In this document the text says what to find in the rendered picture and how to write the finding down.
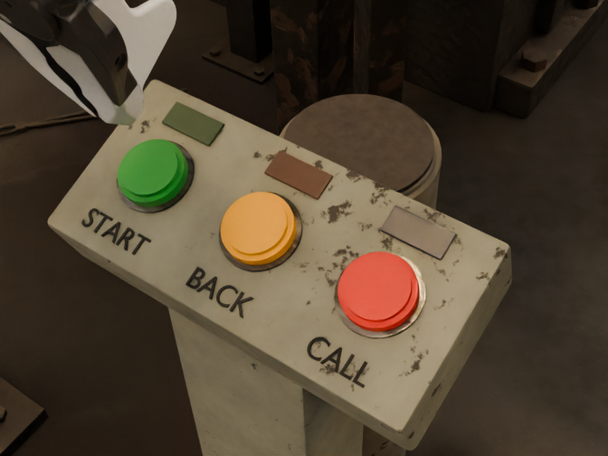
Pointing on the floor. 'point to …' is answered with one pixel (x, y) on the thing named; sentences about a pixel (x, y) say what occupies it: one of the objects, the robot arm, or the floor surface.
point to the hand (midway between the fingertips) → (109, 116)
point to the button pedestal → (284, 292)
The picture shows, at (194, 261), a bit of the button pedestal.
